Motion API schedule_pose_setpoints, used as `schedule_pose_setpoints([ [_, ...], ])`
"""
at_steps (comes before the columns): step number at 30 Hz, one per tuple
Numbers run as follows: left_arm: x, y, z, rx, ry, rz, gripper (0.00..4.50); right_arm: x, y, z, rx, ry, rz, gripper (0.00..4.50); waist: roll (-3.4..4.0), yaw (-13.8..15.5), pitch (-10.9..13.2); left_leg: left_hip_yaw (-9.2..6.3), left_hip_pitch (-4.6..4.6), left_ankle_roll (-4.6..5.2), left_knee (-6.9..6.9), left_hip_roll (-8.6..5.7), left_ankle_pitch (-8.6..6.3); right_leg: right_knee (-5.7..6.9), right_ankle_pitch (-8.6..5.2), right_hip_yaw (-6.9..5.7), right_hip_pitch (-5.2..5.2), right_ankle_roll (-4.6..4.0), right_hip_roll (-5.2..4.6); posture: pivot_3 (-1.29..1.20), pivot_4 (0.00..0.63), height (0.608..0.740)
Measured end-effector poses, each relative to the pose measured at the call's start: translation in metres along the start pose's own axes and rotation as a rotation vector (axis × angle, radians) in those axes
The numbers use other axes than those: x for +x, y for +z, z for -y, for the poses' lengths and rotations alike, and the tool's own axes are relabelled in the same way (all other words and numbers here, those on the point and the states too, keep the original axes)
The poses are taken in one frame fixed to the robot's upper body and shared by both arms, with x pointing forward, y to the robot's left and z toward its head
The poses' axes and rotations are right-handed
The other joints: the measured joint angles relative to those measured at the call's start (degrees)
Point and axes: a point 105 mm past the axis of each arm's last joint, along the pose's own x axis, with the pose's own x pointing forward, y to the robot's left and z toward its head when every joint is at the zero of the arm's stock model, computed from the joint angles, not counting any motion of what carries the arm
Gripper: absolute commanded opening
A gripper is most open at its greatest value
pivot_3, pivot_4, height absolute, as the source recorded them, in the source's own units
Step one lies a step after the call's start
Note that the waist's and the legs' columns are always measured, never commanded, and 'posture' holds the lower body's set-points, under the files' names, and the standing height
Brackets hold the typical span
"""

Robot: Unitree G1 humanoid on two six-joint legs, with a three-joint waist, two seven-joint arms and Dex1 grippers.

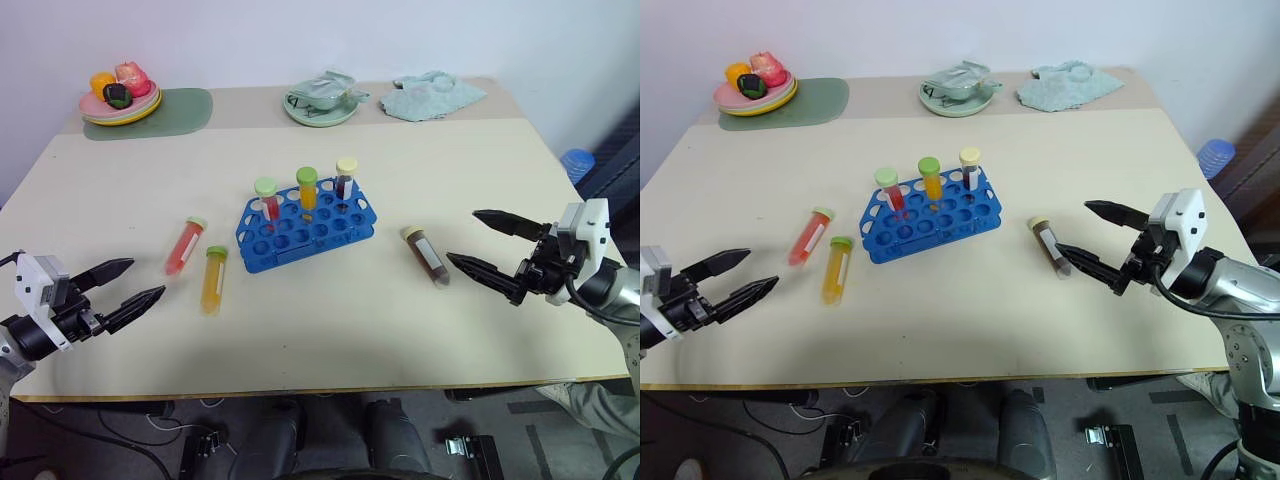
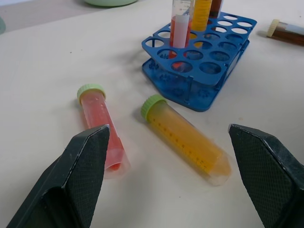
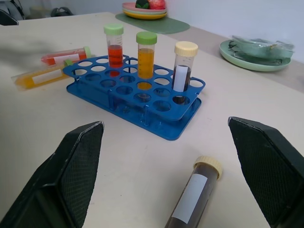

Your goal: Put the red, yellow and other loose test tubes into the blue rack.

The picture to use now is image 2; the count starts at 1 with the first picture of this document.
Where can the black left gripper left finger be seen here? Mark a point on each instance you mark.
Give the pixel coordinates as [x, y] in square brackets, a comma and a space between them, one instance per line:
[71, 175]

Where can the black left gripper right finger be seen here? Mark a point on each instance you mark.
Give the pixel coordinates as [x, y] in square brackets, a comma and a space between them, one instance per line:
[266, 171]

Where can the red liquid tube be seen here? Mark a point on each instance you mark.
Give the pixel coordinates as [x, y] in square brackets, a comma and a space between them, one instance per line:
[99, 123]
[180, 28]

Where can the orange liquid tube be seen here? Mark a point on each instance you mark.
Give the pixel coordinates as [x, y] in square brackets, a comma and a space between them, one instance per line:
[185, 140]
[202, 14]

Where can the blue tube rack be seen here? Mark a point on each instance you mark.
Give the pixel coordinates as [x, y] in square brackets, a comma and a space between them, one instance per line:
[204, 59]

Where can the brown liquid tube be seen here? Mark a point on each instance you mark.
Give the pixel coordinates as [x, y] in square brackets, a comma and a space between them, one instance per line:
[288, 33]
[216, 8]

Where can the pale green object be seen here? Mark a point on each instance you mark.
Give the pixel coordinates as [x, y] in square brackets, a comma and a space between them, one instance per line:
[2, 25]

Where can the pale green bowl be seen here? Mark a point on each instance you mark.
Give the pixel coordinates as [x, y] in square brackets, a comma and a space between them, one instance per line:
[109, 2]

